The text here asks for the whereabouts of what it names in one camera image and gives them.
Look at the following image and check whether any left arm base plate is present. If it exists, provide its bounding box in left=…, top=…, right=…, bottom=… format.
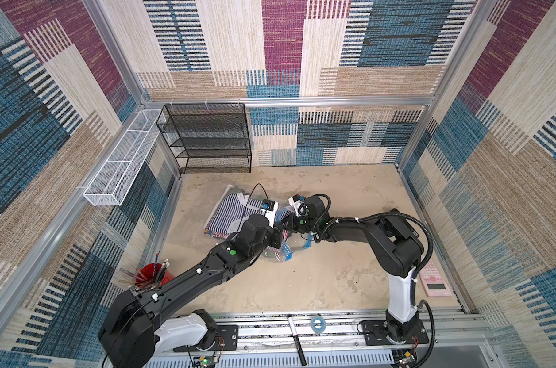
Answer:
left=172, top=324, right=239, bottom=354

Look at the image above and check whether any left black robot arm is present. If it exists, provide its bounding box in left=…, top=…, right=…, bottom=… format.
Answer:
left=98, top=214, right=284, bottom=367

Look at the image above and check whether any black wire mesh shelf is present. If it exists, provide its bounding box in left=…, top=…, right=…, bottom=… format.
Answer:
left=157, top=103, right=253, bottom=174

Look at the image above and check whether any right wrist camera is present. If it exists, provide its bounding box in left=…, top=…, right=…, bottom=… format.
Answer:
left=288, top=194, right=306, bottom=216

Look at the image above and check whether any pink calculator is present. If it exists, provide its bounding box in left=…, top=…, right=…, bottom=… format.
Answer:
left=419, top=260, right=452, bottom=297

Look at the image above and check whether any white wire mesh basket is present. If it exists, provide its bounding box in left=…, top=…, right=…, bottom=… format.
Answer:
left=84, top=110, right=160, bottom=206

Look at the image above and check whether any clear vacuum bag blue zipper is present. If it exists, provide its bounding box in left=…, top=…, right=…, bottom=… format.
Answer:
left=205, top=185, right=312, bottom=262

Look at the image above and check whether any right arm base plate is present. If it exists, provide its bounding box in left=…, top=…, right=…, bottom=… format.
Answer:
left=356, top=320, right=431, bottom=347

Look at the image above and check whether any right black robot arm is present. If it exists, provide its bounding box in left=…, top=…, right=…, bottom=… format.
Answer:
left=281, top=193, right=432, bottom=343

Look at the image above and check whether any red pencil cup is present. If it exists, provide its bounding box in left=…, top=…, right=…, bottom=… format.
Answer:
left=118, top=254, right=175, bottom=293

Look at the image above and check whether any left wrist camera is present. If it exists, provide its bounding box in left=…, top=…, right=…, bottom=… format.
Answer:
left=260, top=199, right=279, bottom=226

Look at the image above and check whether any navy white striped tank top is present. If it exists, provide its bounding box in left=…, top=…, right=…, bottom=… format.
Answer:
left=204, top=192, right=270, bottom=239

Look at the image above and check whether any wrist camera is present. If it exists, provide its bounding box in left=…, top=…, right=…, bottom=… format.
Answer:
left=260, top=199, right=279, bottom=226
left=288, top=194, right=306, bottom=216

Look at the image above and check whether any black marker pen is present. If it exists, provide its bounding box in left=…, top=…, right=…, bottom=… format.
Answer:
left=287, top=315, right=307, bottom=366

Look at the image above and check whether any blue tape roll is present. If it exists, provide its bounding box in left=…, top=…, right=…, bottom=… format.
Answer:
left=310, top=315, right=326, bottom=334

